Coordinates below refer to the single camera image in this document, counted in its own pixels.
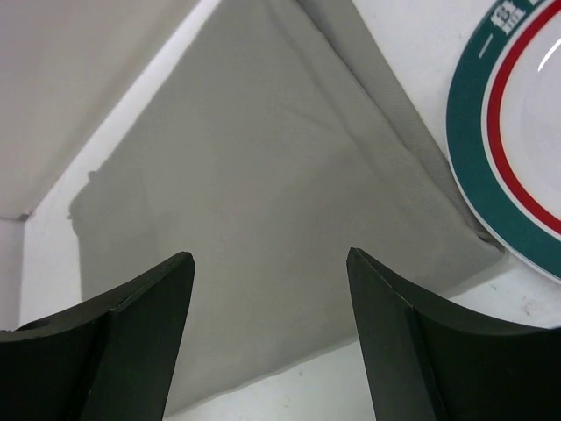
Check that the grey cloth placemat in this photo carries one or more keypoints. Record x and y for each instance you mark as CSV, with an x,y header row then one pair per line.
x,y
281,140

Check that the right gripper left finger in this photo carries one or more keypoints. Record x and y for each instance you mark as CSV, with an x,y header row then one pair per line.
x,y
111,357

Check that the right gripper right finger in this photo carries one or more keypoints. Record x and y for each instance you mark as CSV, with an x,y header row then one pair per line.
x,y
427,358

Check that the white plate green red rim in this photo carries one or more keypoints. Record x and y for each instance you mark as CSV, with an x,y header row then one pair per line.
x,y
503,129

